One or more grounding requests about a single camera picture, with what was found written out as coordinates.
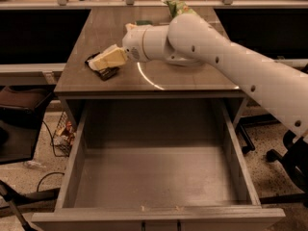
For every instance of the green and yellow sponge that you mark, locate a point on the green and yellow sponge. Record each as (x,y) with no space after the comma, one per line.
(143,22)

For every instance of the wire basket with items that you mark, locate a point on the wire basket with items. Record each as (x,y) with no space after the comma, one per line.
(63,137)

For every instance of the grey open top drawer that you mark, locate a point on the grey open top drawer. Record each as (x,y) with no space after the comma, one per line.
(157,165)

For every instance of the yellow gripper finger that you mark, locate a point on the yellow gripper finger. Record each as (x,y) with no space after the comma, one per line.
(134,27)
(112,56)

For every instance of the black office chair left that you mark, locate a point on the black office chair left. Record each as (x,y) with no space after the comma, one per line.
(21,116)

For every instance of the grey cabinet counter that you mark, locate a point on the grey cabinet counter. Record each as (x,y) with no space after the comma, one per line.
(154,93)

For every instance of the black rxbar chocolate wrapper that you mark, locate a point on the black rxbar chocolate wrapper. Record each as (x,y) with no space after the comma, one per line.
(105,73)

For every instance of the green chip bag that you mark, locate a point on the green chip bag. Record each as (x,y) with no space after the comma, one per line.
(177,7)

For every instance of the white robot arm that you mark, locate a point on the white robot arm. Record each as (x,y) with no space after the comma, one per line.
(189,40)

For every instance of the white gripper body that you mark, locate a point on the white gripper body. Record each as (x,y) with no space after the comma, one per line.
(133,46)

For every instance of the white ceramic bowl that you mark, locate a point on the white ceramic bowl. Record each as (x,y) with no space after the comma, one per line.
(178,59)

